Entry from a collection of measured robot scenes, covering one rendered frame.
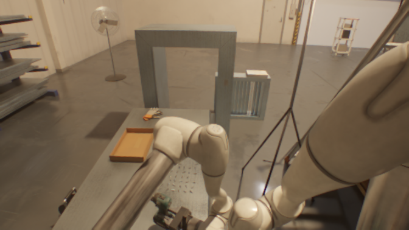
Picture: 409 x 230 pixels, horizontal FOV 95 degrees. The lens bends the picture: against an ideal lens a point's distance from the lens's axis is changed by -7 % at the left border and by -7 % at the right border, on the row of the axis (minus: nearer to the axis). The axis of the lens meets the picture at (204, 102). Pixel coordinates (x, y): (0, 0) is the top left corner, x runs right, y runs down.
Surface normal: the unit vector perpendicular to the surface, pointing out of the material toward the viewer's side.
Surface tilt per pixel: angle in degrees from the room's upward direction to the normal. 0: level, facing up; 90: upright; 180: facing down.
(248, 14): 90
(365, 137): 91
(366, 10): 90
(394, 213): 87
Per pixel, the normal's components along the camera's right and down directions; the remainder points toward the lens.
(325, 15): -0.09, 0.46
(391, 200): -0.83, 0.22
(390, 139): -0.55, 0.47
